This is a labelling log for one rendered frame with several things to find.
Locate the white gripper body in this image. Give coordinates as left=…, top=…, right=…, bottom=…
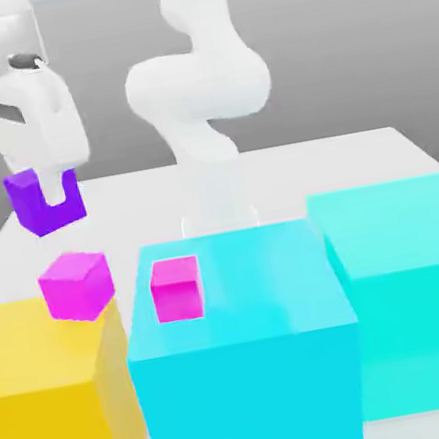
left=0, top=60, right=95, bottom=185

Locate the small purple cube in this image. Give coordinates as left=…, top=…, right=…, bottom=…
left=0, top=159, right=91, bottom=244

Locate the small magenta cube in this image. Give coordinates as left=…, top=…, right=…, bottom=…
left=145, top=253, right=208, bottom=327
left=33, top=244, right=121, bottom=330

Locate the large yellow box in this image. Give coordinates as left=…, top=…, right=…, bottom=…
left=0, top=282, right=146, bottom=439

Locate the large cyan box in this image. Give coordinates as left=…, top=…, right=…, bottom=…
left=106, top=211, right=380, bottom=439

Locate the large turquoise box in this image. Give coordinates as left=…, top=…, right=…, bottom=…
left=303, top=171, right=439, bottom=427

